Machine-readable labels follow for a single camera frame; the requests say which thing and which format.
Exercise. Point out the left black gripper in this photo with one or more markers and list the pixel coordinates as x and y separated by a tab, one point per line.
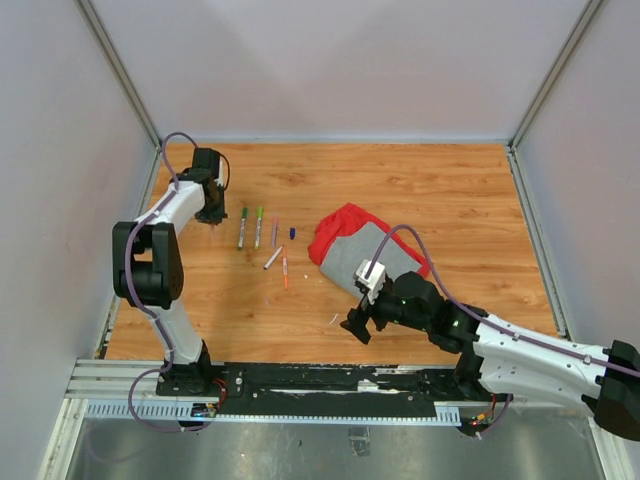
217	215

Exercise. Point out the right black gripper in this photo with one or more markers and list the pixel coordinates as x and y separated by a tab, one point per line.
357	317

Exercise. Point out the orange white pen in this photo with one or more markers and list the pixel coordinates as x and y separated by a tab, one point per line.
242	229

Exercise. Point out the white marker green end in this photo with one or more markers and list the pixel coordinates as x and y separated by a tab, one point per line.
257	238

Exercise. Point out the purple pen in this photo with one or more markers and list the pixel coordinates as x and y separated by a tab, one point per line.
274	230

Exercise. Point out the orange highlighter pen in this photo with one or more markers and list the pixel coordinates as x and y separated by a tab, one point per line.
285	268

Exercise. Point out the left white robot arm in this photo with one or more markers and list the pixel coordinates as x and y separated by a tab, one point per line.
148	272

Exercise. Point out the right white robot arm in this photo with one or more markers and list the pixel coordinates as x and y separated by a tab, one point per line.
499	357

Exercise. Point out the red and grey cloth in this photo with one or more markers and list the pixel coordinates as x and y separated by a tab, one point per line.
350	235

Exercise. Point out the white marker blue end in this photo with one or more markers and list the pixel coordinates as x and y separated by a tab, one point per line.
273	257

